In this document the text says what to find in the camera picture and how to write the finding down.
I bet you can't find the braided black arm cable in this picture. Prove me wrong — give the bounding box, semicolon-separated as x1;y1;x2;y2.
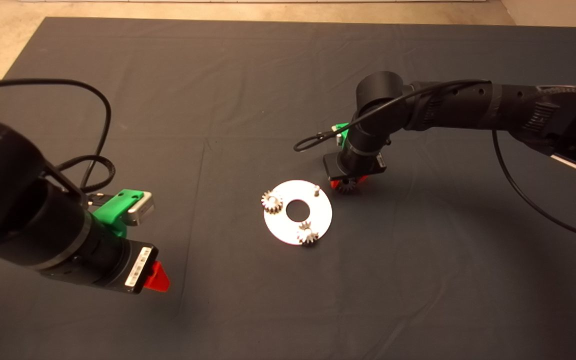
538;85;576;100

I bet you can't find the green left camera mount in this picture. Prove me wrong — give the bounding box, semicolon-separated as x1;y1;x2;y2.
93;189;145;238

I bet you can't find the black camera cable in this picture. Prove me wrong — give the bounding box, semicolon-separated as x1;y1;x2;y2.
293;79;576;245
0;78;116;206

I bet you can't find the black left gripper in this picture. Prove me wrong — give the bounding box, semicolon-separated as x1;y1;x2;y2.
43;227;171;295

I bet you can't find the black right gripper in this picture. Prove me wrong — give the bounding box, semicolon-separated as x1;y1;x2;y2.
323;145;388;190

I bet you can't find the dark grey table cloth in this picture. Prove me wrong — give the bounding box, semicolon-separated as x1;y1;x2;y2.
0;17;576;360

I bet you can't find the black left camera cable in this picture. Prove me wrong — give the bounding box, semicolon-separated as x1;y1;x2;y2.
0;78;116;206

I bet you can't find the silver left camera box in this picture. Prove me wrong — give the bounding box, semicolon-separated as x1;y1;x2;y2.
127;192;155;227

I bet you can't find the black right camera cable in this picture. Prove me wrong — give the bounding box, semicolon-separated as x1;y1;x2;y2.
293;79;576;245

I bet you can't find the round metal carrier plate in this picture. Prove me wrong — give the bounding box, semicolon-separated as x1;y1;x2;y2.
264;180;333;246

